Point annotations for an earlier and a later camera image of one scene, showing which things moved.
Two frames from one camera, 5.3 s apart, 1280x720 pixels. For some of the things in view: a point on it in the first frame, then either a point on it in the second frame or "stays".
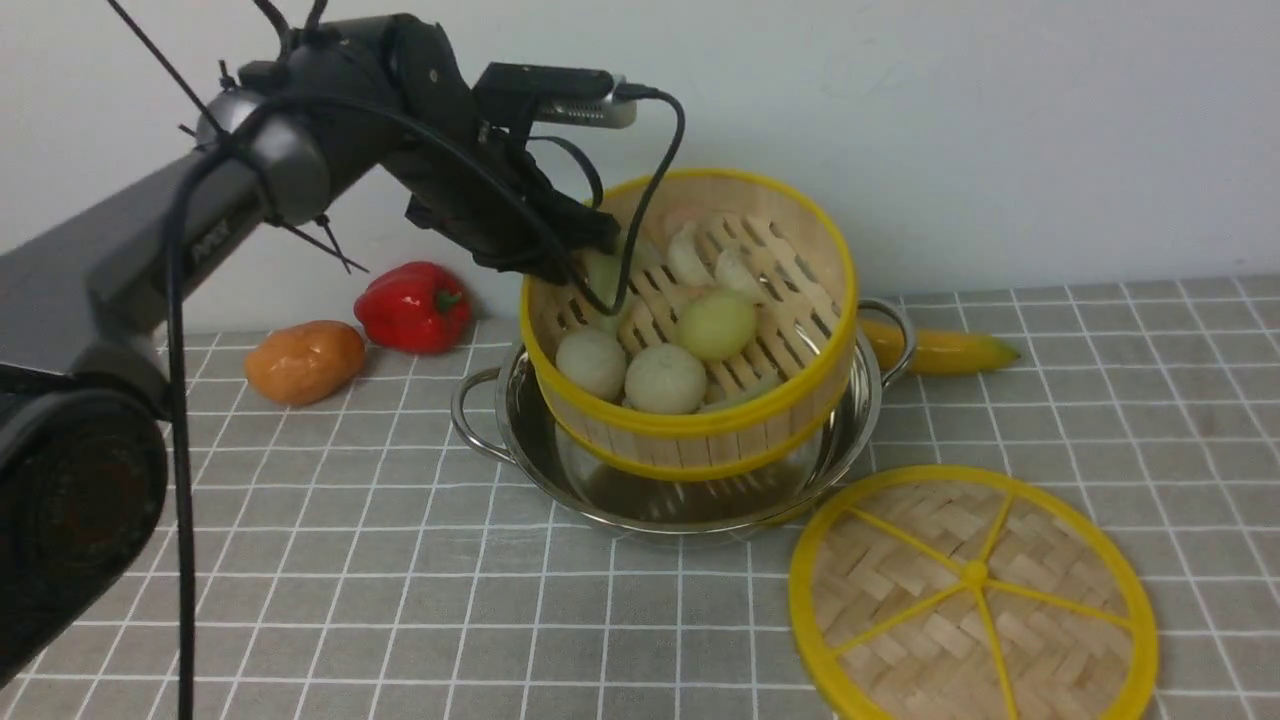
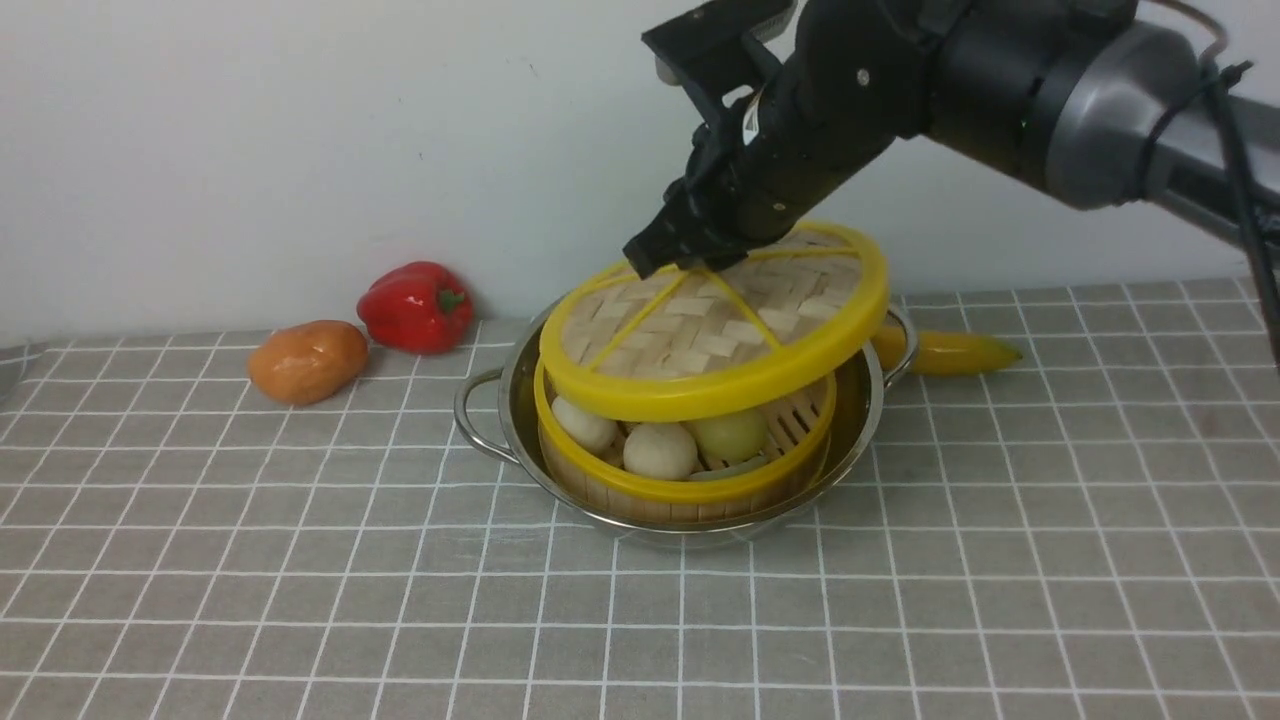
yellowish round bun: [716, 328] to [733, 438]
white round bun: [595, 358] to [601, 433]
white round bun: [664, 379] to [660, 450]
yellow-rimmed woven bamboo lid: [974, 592] to [792, 312]
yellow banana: [937, 353] stays
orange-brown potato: [306, 363] stays
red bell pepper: [419, 307] stays
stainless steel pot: [496, 409] stays
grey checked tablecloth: [356, 560] stays
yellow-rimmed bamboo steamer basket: [718, 345] to [800, 440]
